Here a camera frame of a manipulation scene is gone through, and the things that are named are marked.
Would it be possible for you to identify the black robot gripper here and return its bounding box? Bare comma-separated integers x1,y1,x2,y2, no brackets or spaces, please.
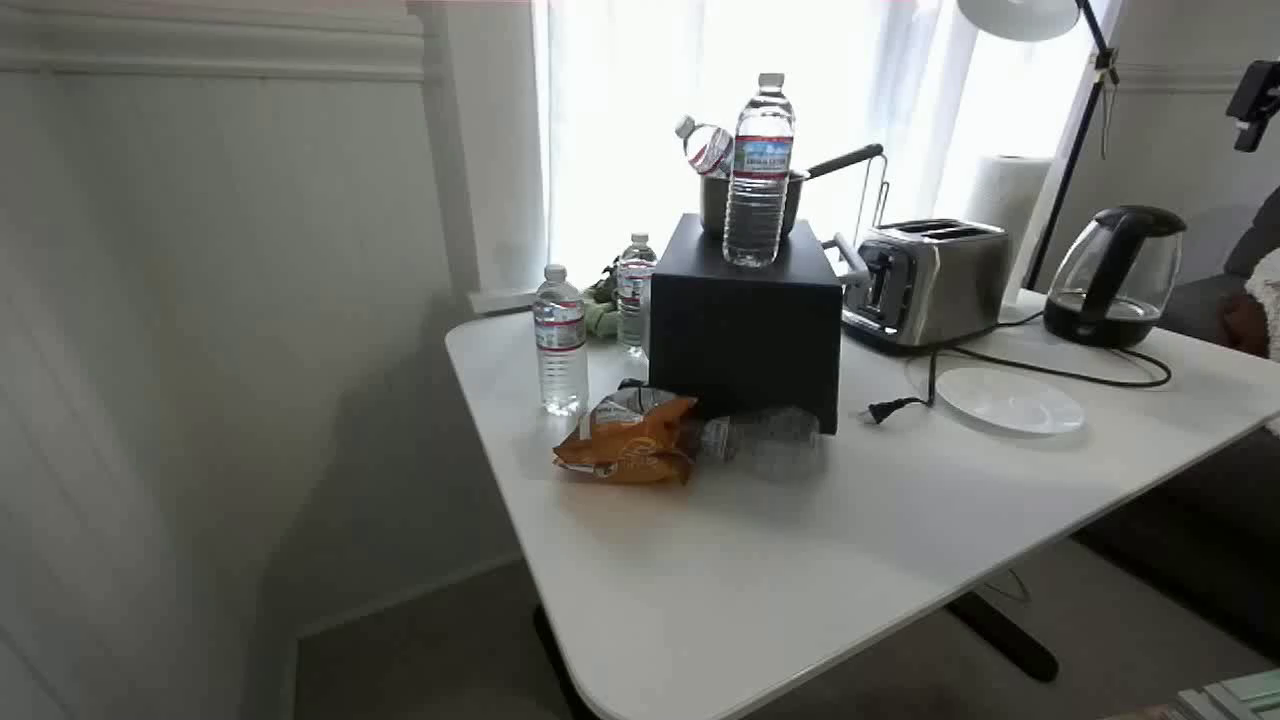
1223,56,1280,157

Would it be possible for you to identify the black glass electric kettle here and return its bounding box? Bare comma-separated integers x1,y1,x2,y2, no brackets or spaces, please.
1038,204,1191,352

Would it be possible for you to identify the brown cushion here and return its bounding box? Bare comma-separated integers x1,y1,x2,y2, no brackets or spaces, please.
1217,284,1272,358

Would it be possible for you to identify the white lamp with black pole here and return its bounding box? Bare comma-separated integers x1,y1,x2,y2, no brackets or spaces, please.
952,0,1123,322

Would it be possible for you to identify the white paper towel roll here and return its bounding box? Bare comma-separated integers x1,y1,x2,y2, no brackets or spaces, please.
962,150,1061,295

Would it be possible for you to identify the stainless steel toaster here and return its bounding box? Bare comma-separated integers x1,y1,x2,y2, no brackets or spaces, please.
836,216,1014,358

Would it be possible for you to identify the white round plate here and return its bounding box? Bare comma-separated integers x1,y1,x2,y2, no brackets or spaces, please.
933,364,1091,439

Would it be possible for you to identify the tall clear water bottle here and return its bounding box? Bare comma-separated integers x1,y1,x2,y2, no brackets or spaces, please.
718,68,801,272

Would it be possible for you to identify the water bottle with red label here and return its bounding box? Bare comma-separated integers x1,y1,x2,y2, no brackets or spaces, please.
673,112,741,183

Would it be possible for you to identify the black cube box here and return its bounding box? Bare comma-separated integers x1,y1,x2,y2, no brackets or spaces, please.
643,207,849,434

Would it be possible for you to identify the black table foot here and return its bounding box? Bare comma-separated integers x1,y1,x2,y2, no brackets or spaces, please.
940,589,1063,686

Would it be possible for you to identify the pale green paper sheet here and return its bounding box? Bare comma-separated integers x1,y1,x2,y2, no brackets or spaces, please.
1175,662,1280,720

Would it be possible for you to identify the crushed clear plastic bottle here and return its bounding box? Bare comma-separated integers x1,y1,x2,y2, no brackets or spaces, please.
694,402,831,473

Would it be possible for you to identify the white sheer curtain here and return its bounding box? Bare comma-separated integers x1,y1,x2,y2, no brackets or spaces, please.
527,0,1127,300

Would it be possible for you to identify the clear water bottle dark label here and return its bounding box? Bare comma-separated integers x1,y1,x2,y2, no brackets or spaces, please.
611,230,658,378

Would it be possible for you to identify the green crumpled object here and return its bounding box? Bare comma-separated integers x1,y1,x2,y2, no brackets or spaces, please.
578,266,624,343

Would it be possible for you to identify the orange chip bag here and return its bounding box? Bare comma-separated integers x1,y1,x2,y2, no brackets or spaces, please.
552,383,702,493

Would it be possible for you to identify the clear water bottle white label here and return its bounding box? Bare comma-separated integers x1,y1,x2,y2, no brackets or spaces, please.
527,265,591,418

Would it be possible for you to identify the black power cable with plug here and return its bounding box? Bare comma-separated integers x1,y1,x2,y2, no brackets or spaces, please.
865,336,1181,433

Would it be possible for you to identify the dark saucepan with black handle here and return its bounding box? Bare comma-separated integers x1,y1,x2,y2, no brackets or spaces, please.
694,140,888,247

